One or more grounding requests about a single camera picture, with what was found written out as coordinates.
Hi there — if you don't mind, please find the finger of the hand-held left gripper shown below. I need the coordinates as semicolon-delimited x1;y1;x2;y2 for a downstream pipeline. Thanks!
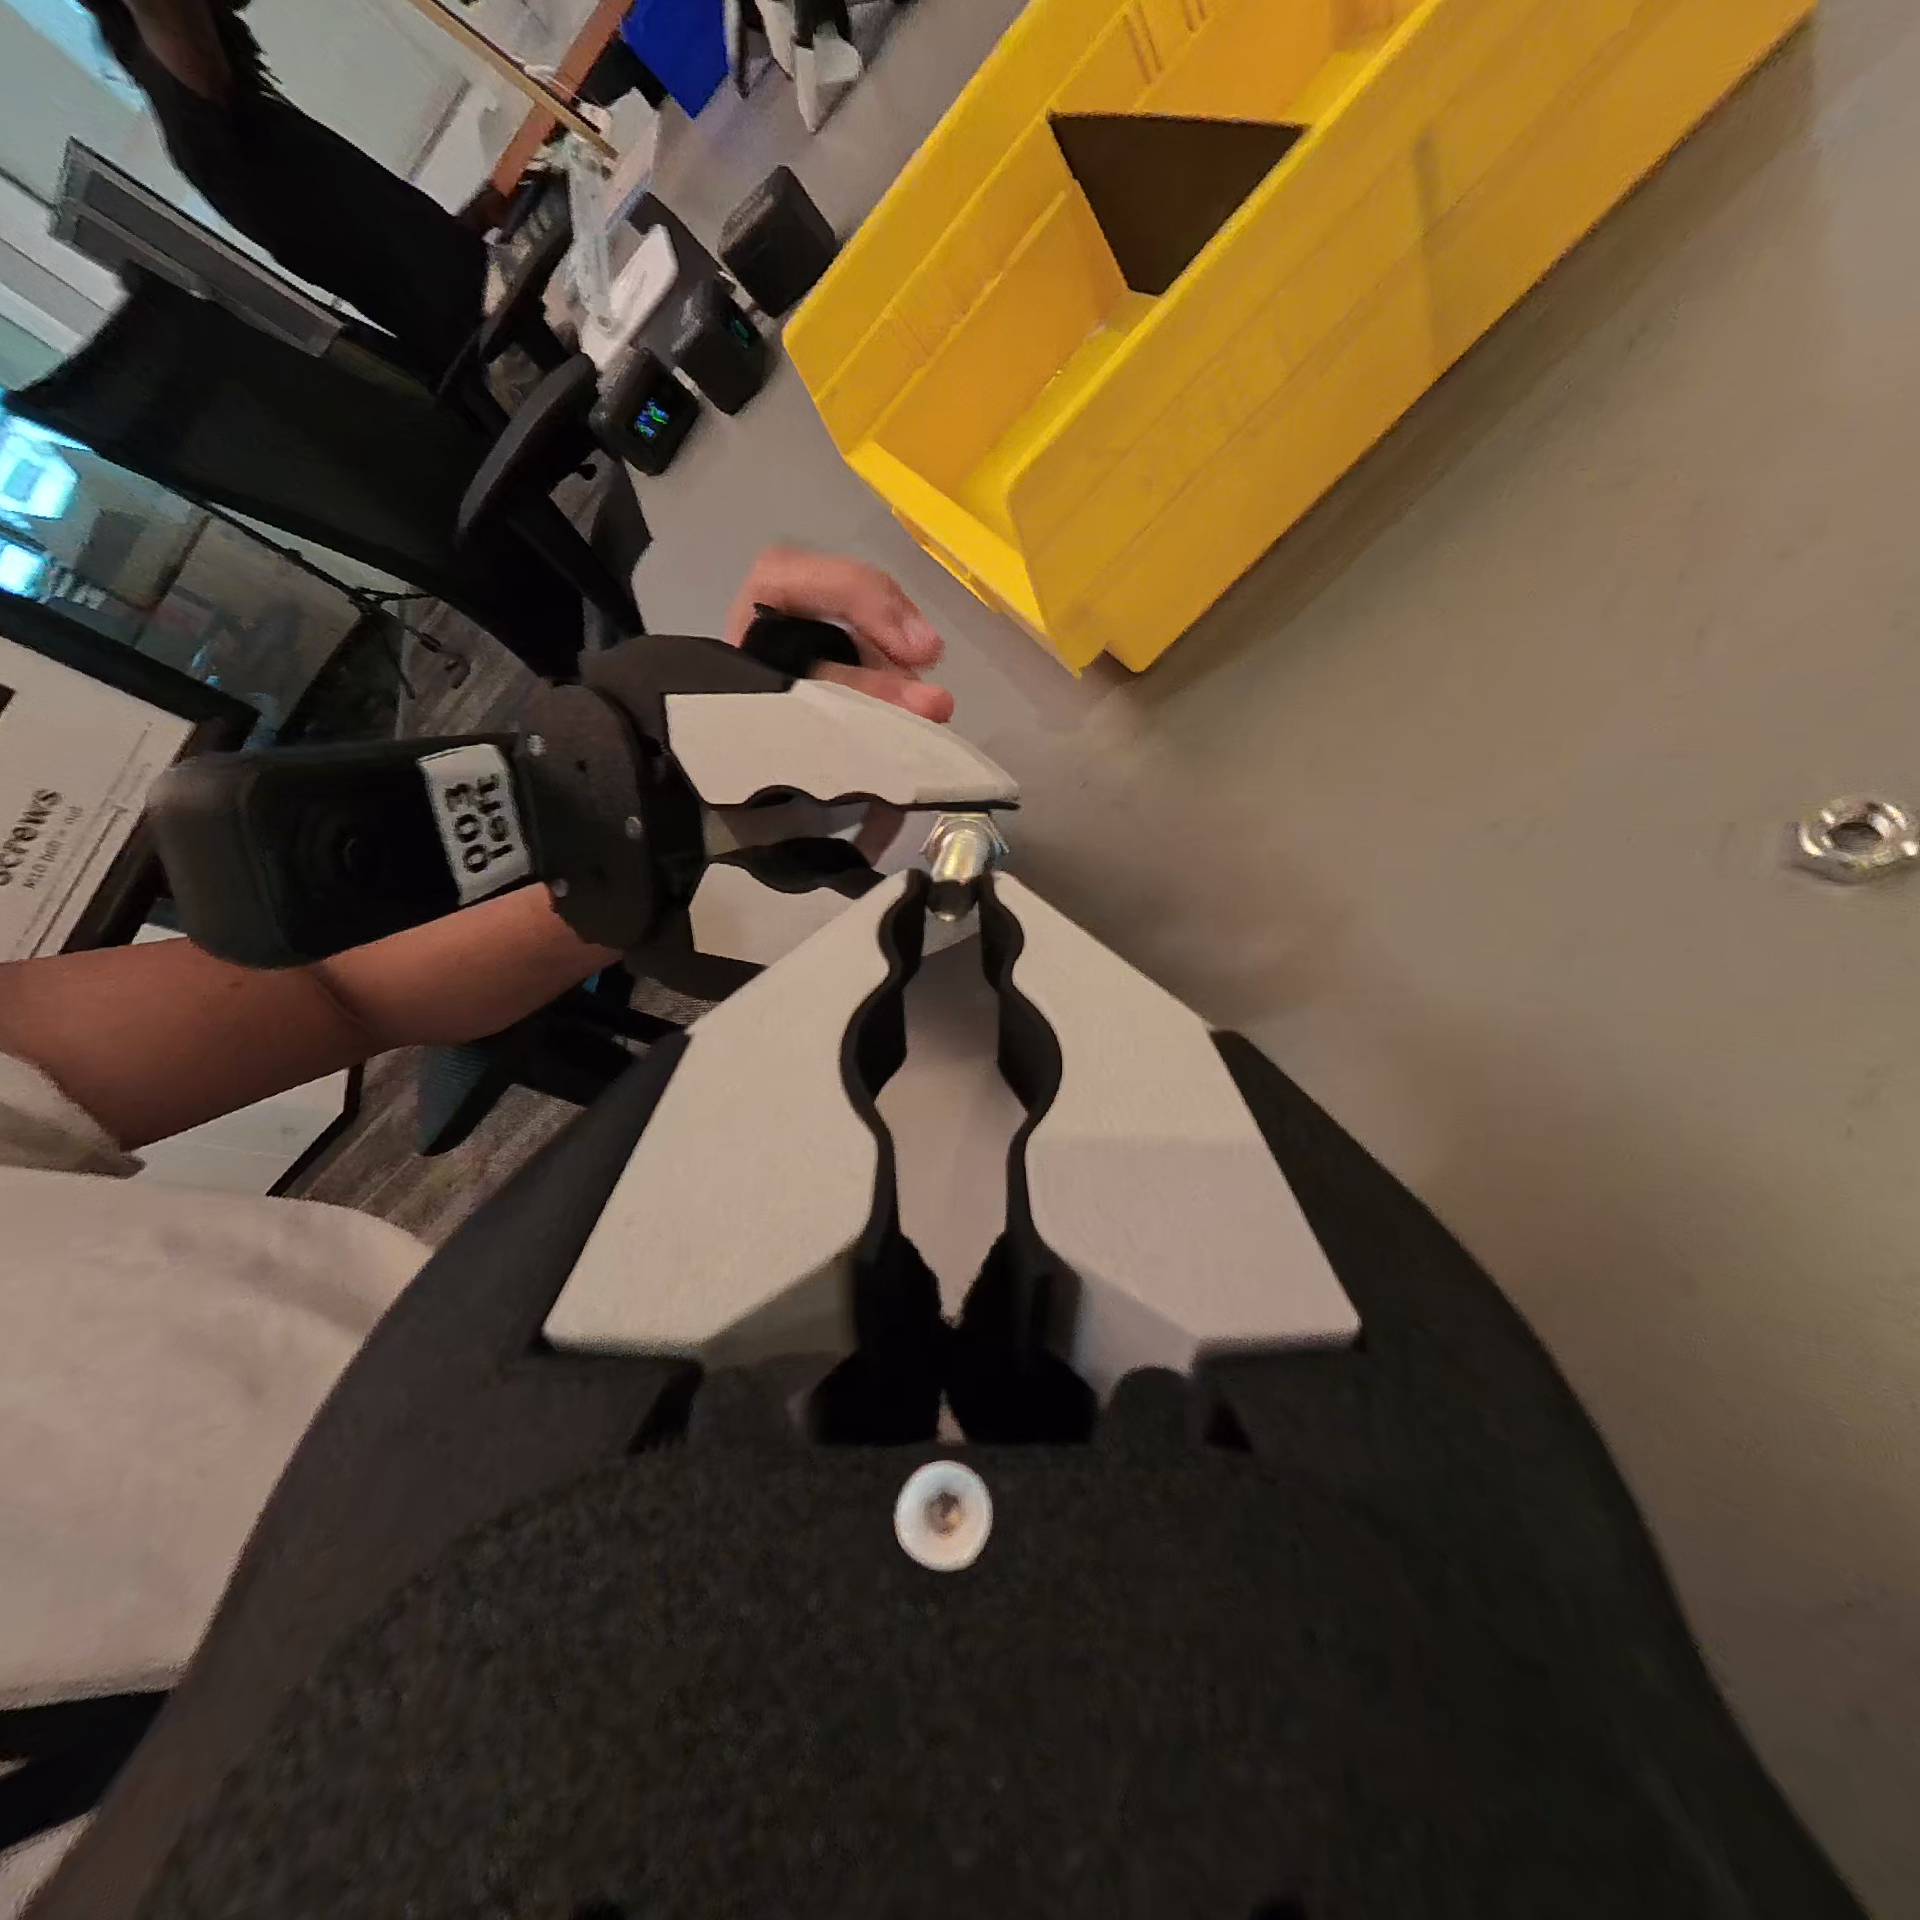
690;810;911;975
665;678;1026;817

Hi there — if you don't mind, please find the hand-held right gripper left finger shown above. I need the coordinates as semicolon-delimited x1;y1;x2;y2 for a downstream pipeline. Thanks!
543;867;925;1365

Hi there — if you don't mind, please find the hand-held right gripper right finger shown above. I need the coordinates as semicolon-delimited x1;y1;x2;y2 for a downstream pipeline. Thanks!
978;870;1365;1371

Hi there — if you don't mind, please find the yellow plastic bin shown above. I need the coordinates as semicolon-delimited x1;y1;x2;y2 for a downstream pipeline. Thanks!
783;0;1820;678

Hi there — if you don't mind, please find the steel hex nut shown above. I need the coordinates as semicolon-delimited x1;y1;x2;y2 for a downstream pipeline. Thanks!
1797;795;1920;884

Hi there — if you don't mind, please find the person's left forearm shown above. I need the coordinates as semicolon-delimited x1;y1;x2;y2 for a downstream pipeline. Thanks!
0;937;603;1150

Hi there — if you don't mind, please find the person's left hand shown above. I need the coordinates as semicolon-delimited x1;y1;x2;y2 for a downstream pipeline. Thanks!
724;543;959;726

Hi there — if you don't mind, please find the black box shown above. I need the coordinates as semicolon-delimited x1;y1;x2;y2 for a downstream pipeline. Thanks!
717;165;842;320

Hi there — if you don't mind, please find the black bin divider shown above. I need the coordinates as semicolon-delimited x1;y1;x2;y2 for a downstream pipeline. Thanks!
1046;113;1309;299

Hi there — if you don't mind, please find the blue container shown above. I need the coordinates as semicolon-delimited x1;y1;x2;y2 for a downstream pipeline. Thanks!
623;0;730;121

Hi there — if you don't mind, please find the black strap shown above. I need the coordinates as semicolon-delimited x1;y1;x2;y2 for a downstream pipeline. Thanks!
0;1687;174;1854

